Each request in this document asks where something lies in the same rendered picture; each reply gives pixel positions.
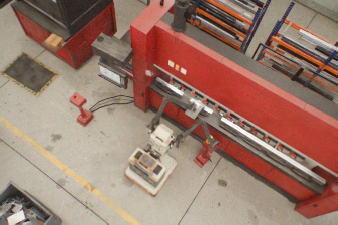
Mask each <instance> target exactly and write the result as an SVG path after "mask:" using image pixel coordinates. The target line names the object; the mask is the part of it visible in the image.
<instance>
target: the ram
mask: <svg viewBox="0 0 338 225"><path fill-rule="evenodd" d="M168 61H171V62H173V63H174V67H171V66H169V65H168ZM154 64H156V66H158V67H160V68H162V69H163V70H165V71H167V72H168V73H169V74H171V75H173V76H175V77H176V78H178V79H180V80H182V81H183V82H184V83H186V84H188V85H190V86H191V87H193V88H194V89H197V90H198V91H199V92H201V93H203V94H205V95H206V96H208V97H210V98H212V99H213V100H214V101H216V102H218V103H219V104H221V105H223V106H225V108H228V109H229V110H231V111H232V112H235V113H236V114H238V115H239V116H240V117H242V118H244V119H246V120H248V121H250V123H252V124H254V125H256V126H257V127H260V128H261V129H262V130H264V131H266V132H267V133H269V134H271V135H272V136H274V137H275V138H278V139H279V140H281V141H282V142H284V143H285V144H288V145H289V146H290V147H292V148H294V149H295V150H298V151H299V152H300V153H302V154H304V155H306V156H308V158H311V159H312V160H314V161H316V162H317V163H318V164H321V165H322V166H324V167H325V168H327V169H329V170H331V171H332V172H334V173H335V174H337V175H338V137H337V136H335V135H334V134H332V133H330V132H328V131H326V130H325V129H323V128H321V127H319V126H317V125H316V124H314V123H312V122H311V121H308V120H307V119H305V118H304V117H302V116H300V115H298V114H296V113H294V112H293V111H291V110H290V109H287V108H286V107H284V106H282V105H281V104H279V103H277V102H275V101H274V100H271V99H270V98H269V97H267V96H265V95H263V94H261V93H259V92H257V90H255V89H253V88H251V87H249V86H248V85H245V84H244V83H243V82H241V81H239V80H237V79H235V78H234V77H231V76H230V75H228V74H227V73H225V72H223V71H222V70H220V69H218V68H216V67H214V66H212V64H209V63H208V62H206V61H204V60H202V59H200V58H199V57H198V56H196V55H194V54H192V53H190V52H189V51H186V50H185V49H183V48H182V47H180V46H179V45H177V44H175V43H173V42H171V41H170V40H168V39H167V38H165V37H163V36H161V35H159V34H158V33H157V32H156V33H155V52H154ZM176 64H177V66H179V69H178V70H176ZM156 66H155V67H156ZM158 67H156V68H158ZM181 68H183V69H185V70H186V74H185V75H184V74H183V73H182V72H181ZM158 69H159V68H158ZM162 69H159V70H162ZM163 70H162V71H163ZM165 71H163V72H165ZM165 73H166V72H165ZM166 74H167V73H166ZM169 74H167V75H169ZM171 75H169V76H171ZM173 76H171V77H173ZM173 78H174V77H173ZM176 78H174V79H176ZM178 79H176V80H178ZM180 80H178V81H179V82H181V81H180ZM181 83H182V82H181ZM184 83H182V84H184ZM184 85H185V84H184ZM188 85H186V86H188ZM188 87H189V86H188ZM191 87H189V88H191ZM193 88H191V89H193ZM194 89H193V90H194ZM194 91H196V90H194ZM196 92H197V91H196ZM199 92H197V93H199ZM199 94H200V93H199ZM201 95H202V94H201ZM202 96H204V95H202ZM206 96H204V97H206ZM208 97H206V98H208ZM208 100H210V99H209V98H208ZM210 101H212V100H210ZM214 101H212V102H214ZM216 102H214V103H216ZM216 104H217V103H216ZM219 104H217V105H219ZM221 105H219V106H221ZM223 106H221V107H222V108H223ZM225 108H223V109H225ZM225 110H227V109H225ZM229 110H227V111H229ZM229 112H230V111H229ZM232 112H230V113H232ZM232 114H234V113H232ZM236 114H234V115H235V116H237V115H236ZM237 117H238V116H237ZM240 117H238V118H240ZM242 118H240V119H242ZM244 119H242V120H244ZM244 121H245V120H244ZM248 121H245V122H246V123H248ZM250 123H248V124H250ZM252 124H250V125H252ZM254 125H252V126H254ZM254 127H255V126H254ZM257 127H255V128H257ZM257 129H258V128H257ZM258 130H260V129H258ZM262 130H260V131H262ZM262 132H263V131H262ZM263 133H265V132H263ZM267 133H265V134H267ZM269 134H267V135H268V136H269V137H272V136H270V135H269ZM272 138H273V137H272ZM275 138H273V139H275ZM275 140H277V139H275ZM279 140H277V141H278V142H279V143H282V142H280V141H279ZM282 144H283V143H282ZM285 144H283V145H285ZM285 146H287V145H285ZM289 146H287V147H288V148H289V149H292V148H290V147H289ZM292 150H293V149H292ZM295 150H293V151H295ZM295 152H296V153H298V152H297V151H295ZM300 153H298V154H300ZM302 154H300V155H302ZM302 156H303V155H302ZM306 156H303V157H304V158H306V159H308V158H307V157H306ZM308 160H310V159H308ZM312 160H310V161H312ZM312 162H313V161H312ZM313 163H315V162H313ZM315 164H316V163H315ZM318 164H316V165H318ZM318 166H320V165H318ZM322 166H320V167H321V168H322V169H325V168H323V167H322ZM325 170H326V169H325ZM329 170H326V171H328V172H329V173H331V172H330V171H329ZM331 174H333V173H331ZM335 174H333V175H335ZM337 175H335V176H336V177H338V176H337Z"/></svg>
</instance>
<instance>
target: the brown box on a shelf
mask: <svg viewBox="0 0 338 225"><path fill-rule="evenodd" d="M65 44H66V42H65V41H64V40H63V38H61V37H59V36H58V35H55V34H53V33H52V34H51V36H49V37H48V38H47V39H46V40H45V41H43V42H42V45H44V46H46V47H47V48H49V49H51V51H53V52H55V53H56V52H57V51H58V50H60V48H61V47H62V46H64V45H65Z"/></svg>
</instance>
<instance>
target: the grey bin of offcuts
mask: <svg viewBox="0 0 338 225"><path fill-rule="evenodd" d="M61 224H62V220H61V219H60V218H58V216H56V215H55V214H54V213H52V212H51V210H49V209H48V208H47V207H45V206H44V205H43V204H42V203H41V202H39V201H38V200H37V199H35V198H34V197H33V196H32V195H31V194H29V193H28V192H27V191H26V190H23V189H21V188H20V187H18V186H17V185H16V184H15V183H14V182H12V181H10V182H9V183H8V184H7V186H6V187H5V189H4V190H3V191H2V192H0V225H61Z"/></svg>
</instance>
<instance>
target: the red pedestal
mask: <svg viewBox="0 0 338 225"><path fill-rule="evenodd" d="M69 100H70V102H71V103H72V104H73V105H75V106H76V107H78V108H79V111H80V112H81V113H80V115H79V116H78V117H77V121H76V122H78V123H79V124H80V125H82V126H84V127H85V126H86V125H88V123H89V122H90V121H91V120H92V118H94V116H93V114H92V113H91V112H89V111H88V110H86V109H83V107H82V106H83V105H84V104H85V103H86V102H87V101H86V99H85V98H84V97H83V96H81V95H79V94H78V93H75V94H73V96H72V97H71V98H70V99H69Z"/></svg>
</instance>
